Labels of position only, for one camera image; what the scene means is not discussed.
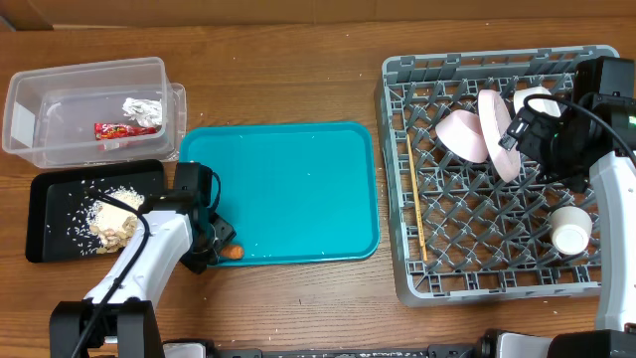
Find white dinner plate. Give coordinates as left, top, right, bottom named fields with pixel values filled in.
left=477, top=89, right=521, bottom=183

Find grey dish rack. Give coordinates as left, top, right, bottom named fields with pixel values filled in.
left=376, top=45, right=615, bottom=306

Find clear plastic bin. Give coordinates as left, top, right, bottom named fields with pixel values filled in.
left=1, top=57, right=187, bottom=169

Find white bowl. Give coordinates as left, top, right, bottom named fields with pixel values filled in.
left=513, top=87, right=561, bottom=117

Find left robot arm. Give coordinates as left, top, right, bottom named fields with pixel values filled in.
left=49, top=162, right=236, bottom=358

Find red snack wrapper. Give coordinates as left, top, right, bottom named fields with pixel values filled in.
left=93, top=123, right=157, bottom=140

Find foil ball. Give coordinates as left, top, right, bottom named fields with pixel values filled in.
left=122, top=97, right=163, bottom=127

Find wooden chopstick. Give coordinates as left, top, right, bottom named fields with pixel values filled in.
left=405, top=133, right=427, bottom=262

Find pink bowl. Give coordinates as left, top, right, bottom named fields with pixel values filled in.
left=435, top=109, right=488, bottom=163

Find peanut shells pile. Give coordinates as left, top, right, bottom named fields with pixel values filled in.
left=89, top=217, right=137, bottom=255

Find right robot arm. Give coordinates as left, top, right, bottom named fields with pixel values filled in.
left=499, top=57, right=635, bottom=357

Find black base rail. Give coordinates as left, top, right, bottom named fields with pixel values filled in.
left=163, top=329, right=553, bottom=358

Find teal serving tray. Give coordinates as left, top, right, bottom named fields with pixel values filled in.
left=180, top=121, right=381, bottom=267

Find orange carrot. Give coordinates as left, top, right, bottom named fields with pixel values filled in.
left=220, top=245, right=244, bottom=261

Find white cup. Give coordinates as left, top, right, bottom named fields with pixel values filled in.
left=549, top=206, right=592, bottom=256

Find black plastic tray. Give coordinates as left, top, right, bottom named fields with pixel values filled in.
left=25, top=159, right=167, bottom=264

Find scattered rice grains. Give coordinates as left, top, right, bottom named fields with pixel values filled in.
left=65, top=195, right=138, bottom=256

